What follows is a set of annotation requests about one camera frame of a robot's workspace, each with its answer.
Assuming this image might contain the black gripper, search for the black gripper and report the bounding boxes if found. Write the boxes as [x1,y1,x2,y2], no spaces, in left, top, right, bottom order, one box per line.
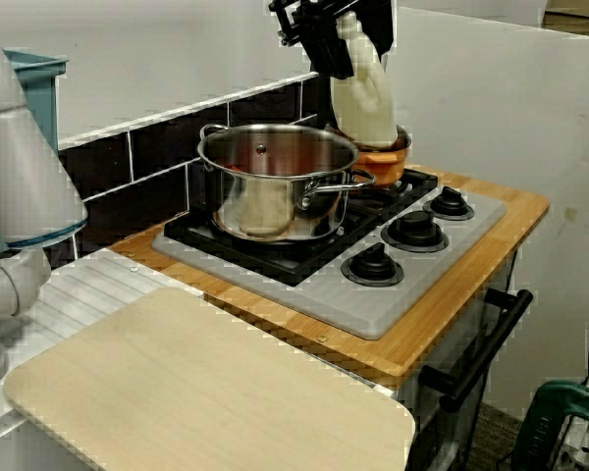
[268,0,400,80]

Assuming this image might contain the cream plastic detergent bottle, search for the cream plastic detergent bottle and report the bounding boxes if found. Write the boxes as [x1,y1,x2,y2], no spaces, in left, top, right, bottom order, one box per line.
[330,10,399,148]

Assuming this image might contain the orange toy pot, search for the orange toy pot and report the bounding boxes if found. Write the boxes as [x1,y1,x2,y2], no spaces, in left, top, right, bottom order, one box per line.
[323,123,413,190]

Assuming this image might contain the black burner grate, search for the black burner grate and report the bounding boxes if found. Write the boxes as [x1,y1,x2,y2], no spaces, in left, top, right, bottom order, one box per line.
[348,166,441,217]
[164,195,389,288]

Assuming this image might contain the stainless steel pot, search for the stainless steel pot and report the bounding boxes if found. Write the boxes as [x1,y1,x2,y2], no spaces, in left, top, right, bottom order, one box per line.
[197,123,377,245]

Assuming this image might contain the black stove knob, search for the black stove knob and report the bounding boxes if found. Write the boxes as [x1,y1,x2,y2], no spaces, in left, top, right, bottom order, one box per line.
[421,184,475,222]
[341,240,405,288]
[380,209,451,254]

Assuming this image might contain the brown cardboard box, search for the brown cardboard box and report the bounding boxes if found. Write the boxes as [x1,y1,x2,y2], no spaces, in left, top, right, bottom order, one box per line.
[542,0,589,38]

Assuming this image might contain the dark tile backsplash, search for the dark tile backsplash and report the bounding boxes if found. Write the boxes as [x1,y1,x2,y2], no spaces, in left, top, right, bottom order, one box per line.
[56,73,335,266]

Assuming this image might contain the grey stove top panel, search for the grey stove top panel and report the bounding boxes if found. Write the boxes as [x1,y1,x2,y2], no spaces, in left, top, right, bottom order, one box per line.
[150,183,508,340]

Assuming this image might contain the white toy kitchen cabinet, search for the white toy kitchen cabinet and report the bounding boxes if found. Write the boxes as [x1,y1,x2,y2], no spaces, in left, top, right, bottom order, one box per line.
[392,244,526,471]

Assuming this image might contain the teal blue box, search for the teal blue box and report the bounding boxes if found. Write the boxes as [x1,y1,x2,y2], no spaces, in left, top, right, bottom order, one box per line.
[0,47,70,261]

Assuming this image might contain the white toy sink unit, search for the white toy sink unit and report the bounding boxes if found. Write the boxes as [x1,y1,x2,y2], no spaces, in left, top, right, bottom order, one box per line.
[0,247,207,471]

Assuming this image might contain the light wooden cutting board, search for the light wooden cutting board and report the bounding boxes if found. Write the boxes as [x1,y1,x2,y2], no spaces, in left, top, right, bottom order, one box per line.
[3,287,417,471]

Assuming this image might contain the green clamp tool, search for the green clamp tool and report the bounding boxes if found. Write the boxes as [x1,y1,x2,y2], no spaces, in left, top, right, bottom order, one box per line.
[509,380,589,471]

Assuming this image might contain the black oven door handle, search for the black oven door handle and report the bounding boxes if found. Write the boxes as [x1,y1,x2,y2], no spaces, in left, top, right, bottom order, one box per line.
[418,288,535,413]

